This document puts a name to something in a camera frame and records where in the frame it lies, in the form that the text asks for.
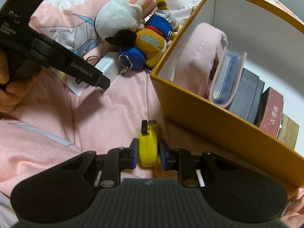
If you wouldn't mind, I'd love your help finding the yellow tape measure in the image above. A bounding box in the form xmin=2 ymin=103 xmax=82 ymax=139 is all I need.
xmin=138 ymin=120 xmax=160 ymax=167

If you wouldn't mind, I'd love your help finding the dark grey box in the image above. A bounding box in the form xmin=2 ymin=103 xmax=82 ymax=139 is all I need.
xmin=227 ymin=68 xmax=265 ymax=124

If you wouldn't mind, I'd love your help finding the dark red box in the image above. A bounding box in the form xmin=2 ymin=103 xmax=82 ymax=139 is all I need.
xmin=255 ymin=87 xmax=284 ymax=138

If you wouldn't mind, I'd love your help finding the gold cardboard box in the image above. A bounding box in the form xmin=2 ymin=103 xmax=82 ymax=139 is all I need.
xmin=277 ymin=113 xmax=299 ymax=150

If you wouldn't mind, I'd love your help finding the blue orange plush doll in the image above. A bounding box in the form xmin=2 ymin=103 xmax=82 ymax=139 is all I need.
xmin=119 ymin=0 xmax=179 ymax=70

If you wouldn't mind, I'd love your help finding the pink quilted pouch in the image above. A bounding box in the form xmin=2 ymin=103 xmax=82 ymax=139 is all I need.
xmin=173 ymin=23 xmax=228 ymax=98

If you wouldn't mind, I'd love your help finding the person's left hand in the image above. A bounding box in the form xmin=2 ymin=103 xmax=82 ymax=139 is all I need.
xmin=1 ymin=50 xmax=43 ymax=113

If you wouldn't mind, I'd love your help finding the white printed paper packet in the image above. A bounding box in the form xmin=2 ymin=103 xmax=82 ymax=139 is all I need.
xmin=56 ymin=70 xmax=87 ymax=96

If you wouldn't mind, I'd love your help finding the pink cloud-print duvet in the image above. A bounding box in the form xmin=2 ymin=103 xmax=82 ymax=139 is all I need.
xmin=1 ymin=0 xmax=303 ymax=227

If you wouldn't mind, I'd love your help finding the orange cardboard box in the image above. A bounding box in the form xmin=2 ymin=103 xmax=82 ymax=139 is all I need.
xmin=151 ymin=0 xmax=303 ymax=187

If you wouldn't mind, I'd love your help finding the white panda plush keychain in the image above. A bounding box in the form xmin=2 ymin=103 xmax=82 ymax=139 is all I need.
xmin=95 ymin=0 xmax=156 ymax=48

